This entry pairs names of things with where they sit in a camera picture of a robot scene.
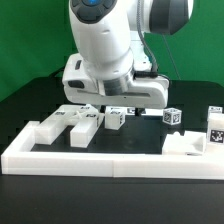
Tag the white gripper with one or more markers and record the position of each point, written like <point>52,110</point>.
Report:
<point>126,91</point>

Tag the white chair seat part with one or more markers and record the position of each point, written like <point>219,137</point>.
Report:
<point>190,143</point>

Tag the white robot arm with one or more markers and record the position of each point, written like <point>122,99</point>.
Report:
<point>113,65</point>

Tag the white H-shaped chair back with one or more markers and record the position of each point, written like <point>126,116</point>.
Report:
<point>84,119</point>

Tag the white tag base sheet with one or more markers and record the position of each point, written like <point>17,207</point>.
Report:
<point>130,111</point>

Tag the white U-shaped fence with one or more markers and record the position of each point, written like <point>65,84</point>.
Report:
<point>20,159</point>

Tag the white tagged cube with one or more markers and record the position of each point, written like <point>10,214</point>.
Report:
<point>214,109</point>
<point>172,116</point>

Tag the white tagged cube far right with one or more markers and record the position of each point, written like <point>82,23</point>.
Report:
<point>214,109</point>

